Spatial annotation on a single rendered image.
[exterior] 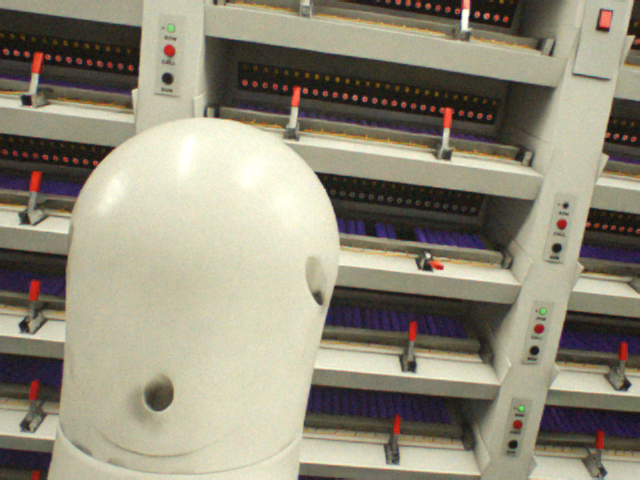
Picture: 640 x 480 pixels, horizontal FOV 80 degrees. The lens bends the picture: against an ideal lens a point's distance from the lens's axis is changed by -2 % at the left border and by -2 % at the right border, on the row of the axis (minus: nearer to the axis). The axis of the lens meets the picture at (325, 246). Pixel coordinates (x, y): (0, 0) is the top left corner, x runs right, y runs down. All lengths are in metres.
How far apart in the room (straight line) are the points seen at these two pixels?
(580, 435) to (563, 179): 0.58
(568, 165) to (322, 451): 0.70
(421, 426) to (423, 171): 0.53
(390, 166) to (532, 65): 0.29
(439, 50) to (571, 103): 0.25
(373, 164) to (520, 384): 0.50
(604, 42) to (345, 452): 0.88
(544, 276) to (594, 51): 0.39
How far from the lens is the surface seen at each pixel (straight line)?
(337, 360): 0.76
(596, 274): 0.94
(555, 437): 1.06
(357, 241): 0.73
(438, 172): 0.71
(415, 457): 0.91
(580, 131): 0.82
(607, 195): 0.86
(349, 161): 0.68
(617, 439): 1.15
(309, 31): 0.72
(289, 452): 0.17
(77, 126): 0.78
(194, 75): 0.71
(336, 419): 0.88
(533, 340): 0.84
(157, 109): 0.72
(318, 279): 0.15
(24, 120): 0.83
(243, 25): 0.73
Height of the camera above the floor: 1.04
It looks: 9 degrees down
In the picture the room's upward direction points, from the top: 7 degrees clockwise
